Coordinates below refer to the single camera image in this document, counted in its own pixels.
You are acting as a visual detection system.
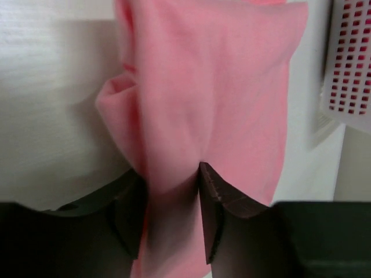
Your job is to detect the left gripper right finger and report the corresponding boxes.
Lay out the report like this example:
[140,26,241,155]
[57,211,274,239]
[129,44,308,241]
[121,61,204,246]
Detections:
[198,162,299,277]

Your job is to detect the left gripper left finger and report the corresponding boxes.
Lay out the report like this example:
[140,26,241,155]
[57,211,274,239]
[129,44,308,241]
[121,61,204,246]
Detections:
[8,170,148,277]

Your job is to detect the light pink polo shirt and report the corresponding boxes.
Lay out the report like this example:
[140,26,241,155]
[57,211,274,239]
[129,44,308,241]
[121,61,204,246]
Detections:
[96,1,308,277]

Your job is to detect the white plastic basket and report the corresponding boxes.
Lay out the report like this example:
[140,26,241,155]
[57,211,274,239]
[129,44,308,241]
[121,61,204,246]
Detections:
[321,0,370,133]

